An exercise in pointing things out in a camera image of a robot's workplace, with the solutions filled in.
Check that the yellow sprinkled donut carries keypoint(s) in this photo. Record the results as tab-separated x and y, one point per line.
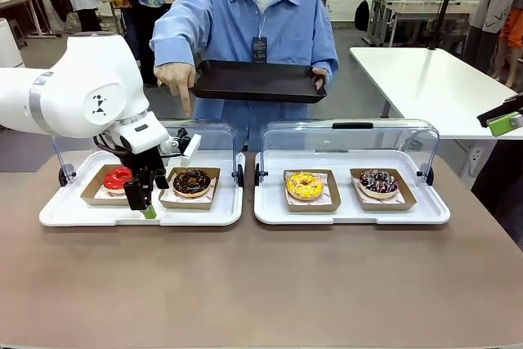
304	185

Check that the large white table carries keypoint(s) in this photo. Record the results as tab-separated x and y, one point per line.
429	83

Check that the black serving tray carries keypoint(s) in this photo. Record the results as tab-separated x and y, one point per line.
253	79

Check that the brown cardboard donut tray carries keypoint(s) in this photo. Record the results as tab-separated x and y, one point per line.
384	206
92	198
184	204
312	207

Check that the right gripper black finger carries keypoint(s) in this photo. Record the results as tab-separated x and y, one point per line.
502	108
501	125

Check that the white background workbench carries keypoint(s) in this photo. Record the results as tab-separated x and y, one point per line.
425	7

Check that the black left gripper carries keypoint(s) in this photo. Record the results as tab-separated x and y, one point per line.
143	163

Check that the red glazed donut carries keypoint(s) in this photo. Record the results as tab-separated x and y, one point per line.
114	181

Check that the clear display lid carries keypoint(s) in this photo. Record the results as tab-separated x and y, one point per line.
310	136
216	136

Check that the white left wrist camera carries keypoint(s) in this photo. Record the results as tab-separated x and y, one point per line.
193	145

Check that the black hanging backpack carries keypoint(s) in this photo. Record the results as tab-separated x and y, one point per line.
362	16

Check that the dark name badge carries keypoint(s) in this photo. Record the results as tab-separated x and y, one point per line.
259	50

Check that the white cylindrical air purifier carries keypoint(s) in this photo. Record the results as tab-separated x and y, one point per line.
10	46

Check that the person's right forearm blue sleeve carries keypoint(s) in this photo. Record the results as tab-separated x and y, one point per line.
171	38

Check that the person's right hand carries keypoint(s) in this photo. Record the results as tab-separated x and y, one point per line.
175	77

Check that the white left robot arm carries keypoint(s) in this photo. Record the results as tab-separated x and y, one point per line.
81	79

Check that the chocolate glazed donut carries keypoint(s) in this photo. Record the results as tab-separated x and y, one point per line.
192	183

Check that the mannequin with orange shorts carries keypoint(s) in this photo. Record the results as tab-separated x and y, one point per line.
500	10

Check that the white display tray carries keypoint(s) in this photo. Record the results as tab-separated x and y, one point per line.
347	216
204	216

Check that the person's left hand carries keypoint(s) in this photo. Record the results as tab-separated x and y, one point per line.
320	81

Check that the person's torso blue shirt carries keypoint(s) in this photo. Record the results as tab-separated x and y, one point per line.
229	18

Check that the chocolate sprinkled donut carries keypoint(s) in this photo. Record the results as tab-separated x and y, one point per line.
378	183

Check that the person's left forearm blue sleeve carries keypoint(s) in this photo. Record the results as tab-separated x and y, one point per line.
329	56

